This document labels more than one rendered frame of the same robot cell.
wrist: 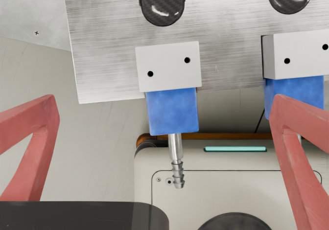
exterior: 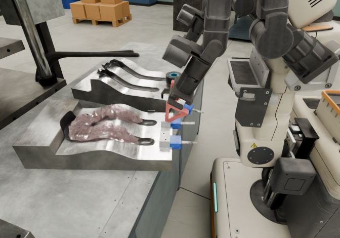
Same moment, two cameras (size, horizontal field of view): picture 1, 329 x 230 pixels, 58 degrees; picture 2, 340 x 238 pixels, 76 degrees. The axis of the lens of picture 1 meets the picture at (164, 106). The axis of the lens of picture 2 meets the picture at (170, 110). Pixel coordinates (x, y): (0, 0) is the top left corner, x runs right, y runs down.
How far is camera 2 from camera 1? 0.63 m
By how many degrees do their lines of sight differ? 56
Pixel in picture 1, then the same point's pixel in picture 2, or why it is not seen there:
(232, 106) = (197, 210)
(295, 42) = (163, 118)
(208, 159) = (221, 208)
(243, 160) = (220, 191)
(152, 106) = (173, 142)
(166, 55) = (162, 136)
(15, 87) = not seen: outside the picture
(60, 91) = not seen: outside the picture
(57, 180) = not seen: outside the picture
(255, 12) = (155, 127)
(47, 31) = (149, 180)
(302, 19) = (159, 121)
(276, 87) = (172, 123)
